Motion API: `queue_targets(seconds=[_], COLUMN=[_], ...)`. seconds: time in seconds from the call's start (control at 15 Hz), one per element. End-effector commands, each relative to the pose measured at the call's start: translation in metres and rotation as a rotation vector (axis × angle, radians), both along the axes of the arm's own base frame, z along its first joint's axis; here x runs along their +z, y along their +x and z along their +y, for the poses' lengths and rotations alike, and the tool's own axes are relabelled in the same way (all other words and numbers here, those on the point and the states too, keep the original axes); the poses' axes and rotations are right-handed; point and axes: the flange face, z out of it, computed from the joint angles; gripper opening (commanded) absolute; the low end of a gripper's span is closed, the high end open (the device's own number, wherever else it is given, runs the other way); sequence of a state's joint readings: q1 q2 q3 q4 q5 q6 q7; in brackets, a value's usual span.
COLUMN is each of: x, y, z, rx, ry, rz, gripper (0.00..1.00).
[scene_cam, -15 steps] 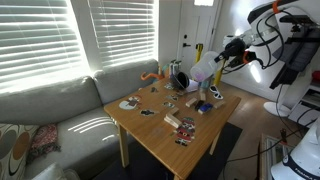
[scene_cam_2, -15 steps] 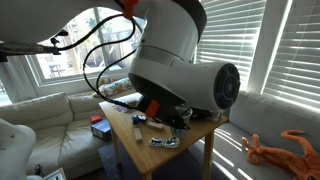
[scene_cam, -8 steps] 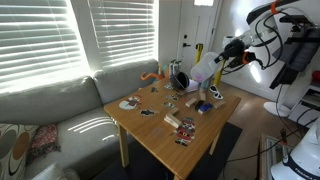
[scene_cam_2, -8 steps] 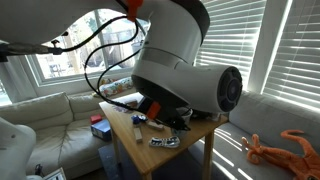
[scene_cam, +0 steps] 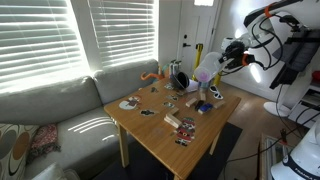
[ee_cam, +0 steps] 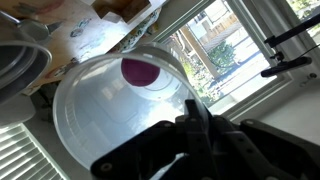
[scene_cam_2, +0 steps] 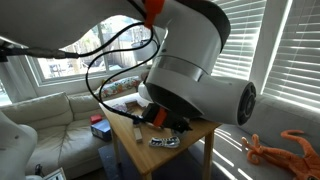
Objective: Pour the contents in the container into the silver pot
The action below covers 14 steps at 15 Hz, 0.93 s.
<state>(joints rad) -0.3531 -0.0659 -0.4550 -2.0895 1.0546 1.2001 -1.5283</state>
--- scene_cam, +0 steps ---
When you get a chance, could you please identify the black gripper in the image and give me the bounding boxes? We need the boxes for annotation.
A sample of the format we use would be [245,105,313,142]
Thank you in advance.
[218,40,249,70]

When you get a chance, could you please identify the translucent plastic container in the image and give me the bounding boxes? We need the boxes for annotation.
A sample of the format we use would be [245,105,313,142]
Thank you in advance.
[194,51,225,83]

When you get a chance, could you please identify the small purple ball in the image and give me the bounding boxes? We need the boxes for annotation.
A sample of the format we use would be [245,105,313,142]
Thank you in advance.
[198,71,209,82]

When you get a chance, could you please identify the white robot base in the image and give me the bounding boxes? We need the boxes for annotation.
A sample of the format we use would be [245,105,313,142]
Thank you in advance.
[270,118,320,180]

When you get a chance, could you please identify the white door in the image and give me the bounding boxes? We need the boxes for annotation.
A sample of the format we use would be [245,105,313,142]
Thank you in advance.
[176,0,222,79]

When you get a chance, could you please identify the black bowl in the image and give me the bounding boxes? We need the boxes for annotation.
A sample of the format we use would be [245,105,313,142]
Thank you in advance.
[173,71,190,90]

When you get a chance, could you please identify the blue toy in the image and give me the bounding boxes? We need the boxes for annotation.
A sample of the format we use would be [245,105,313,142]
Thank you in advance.
[198,102,214,115]

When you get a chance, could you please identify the small dark toy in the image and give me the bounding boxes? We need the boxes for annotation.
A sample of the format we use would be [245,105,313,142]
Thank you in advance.
[194,99,205,111]

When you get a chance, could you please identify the clear packaged item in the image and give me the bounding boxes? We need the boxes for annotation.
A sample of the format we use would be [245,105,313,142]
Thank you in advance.
[168,59,183,79]

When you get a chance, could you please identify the white round stand base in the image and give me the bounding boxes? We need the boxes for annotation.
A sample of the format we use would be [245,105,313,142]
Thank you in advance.
[263,100,288,118]

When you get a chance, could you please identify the black panel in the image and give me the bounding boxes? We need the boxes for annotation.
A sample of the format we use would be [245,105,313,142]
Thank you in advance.
[269,28,320,90]

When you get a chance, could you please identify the orange octopus plush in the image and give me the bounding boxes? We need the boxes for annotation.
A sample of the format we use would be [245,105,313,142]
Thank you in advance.
[139,63,170,83]

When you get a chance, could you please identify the dark rug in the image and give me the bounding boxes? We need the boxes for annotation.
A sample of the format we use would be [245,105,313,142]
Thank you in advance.
[93,121,244,180]

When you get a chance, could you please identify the Santa sticker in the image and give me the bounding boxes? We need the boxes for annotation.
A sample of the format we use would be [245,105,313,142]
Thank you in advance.
[174,117,197,148]

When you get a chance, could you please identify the white shelf unit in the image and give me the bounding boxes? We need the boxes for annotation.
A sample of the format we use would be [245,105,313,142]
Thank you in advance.
[288,69,320,129]

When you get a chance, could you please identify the wooden table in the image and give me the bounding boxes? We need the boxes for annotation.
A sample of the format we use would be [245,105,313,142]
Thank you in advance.
[103,77,242,180]

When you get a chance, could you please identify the white window blind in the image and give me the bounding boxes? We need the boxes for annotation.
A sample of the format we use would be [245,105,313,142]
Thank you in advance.
[0,0,85,84]
[87,0,158,68]

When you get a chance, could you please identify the grey fabric sofa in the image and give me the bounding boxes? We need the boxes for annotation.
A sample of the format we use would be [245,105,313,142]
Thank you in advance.
[0,59,160,180]

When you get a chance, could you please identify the red patterned cloth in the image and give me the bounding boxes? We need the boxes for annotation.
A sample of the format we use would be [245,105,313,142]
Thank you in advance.
[26,123,62,165]

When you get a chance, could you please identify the circle pattern pillow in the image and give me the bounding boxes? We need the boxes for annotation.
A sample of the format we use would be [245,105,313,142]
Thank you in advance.
[0,123,40,180]

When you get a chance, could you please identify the yellow post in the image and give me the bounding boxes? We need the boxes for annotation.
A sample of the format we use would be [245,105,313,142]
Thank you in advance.
[192,43,204,82]
[214,71,223,87]

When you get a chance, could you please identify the orange cable strap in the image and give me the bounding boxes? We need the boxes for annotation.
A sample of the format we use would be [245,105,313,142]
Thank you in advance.
[264,2,279,18]
[241,53,250,67]

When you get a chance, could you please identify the white frame sunglasses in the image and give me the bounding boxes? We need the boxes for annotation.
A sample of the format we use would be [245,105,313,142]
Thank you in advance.
[209,85,225,101]

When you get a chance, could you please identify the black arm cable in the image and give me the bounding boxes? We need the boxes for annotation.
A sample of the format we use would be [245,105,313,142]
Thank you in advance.
[249,14,288,73]

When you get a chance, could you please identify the glass frame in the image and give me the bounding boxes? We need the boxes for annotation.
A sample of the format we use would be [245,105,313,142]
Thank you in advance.
[259,133,296,180]

